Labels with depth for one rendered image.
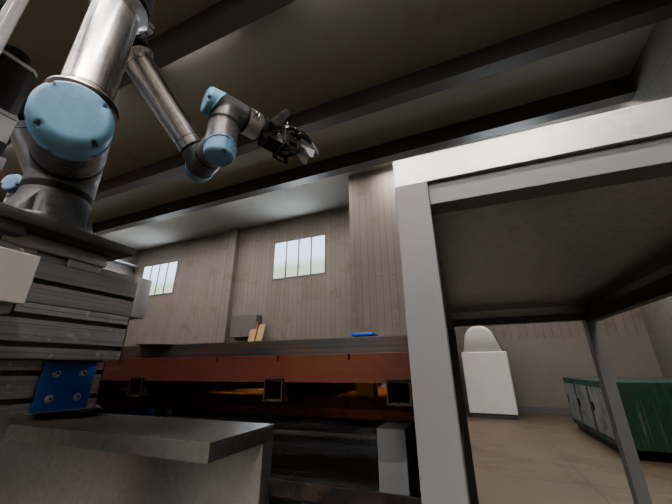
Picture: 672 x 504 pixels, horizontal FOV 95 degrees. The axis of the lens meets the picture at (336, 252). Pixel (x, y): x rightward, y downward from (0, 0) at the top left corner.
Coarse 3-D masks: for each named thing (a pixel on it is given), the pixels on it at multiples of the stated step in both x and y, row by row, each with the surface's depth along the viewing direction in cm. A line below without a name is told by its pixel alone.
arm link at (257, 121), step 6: (252, 108) 84; (252, 114) 82; (258, 114) 83; (252, 120) 82; (258, 120) 83; (264, 120) 85; (252, 126) 83; (258, 126) 84; (246, 132) 84; (252, 132) 84; (258, 132) 85; (252, 138) 87
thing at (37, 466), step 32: (0, 448) 92; (32, 448) 88; (64, 448) 83; (256, 448) 64; (0, 480) 88; (32, 480) 84; (64, 480) 80; (96, 480) 76; (128, 480) 73; (160, 480) 70; (192, 480) 67; (224, 480) 65; (256, 480) 62
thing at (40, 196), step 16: (16, 192) 58; (32, 192) 57; (48, 192) 58; (64, 192) 60; (80, 192) 62; (32, 208) 56; (48, 208) 57; (64, 208) 59; (80, 208) 62; (80, 224) 60
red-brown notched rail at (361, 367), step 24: (120, 360) 92; (144, 360) 89; (168, 360) 85; (192, 360) 83; (216, 360) 80; (240, 360) 77; (264, 360) 75; (288, 360) 73; (312, 360) 71; (336, 360) 69; (360, 360) 67; (384, 360) 65; (408, 360) 63
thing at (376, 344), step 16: (384, 336) 71; (400, 336) 70; (128, 352) 98; (144, 352) 95; (160, 352) 93; (176, 352) 91; (192, 352) 89; (208, 352) 87; (224, 352) 85; (240, 352) 83; (256, 352) 81; (272, 352) 80; (288, 352) 78; (304, 352) 77; (320, 352) 75; (336, 352) 74; (352, 352) 72; (368, 352) 71; (384, 352) 70
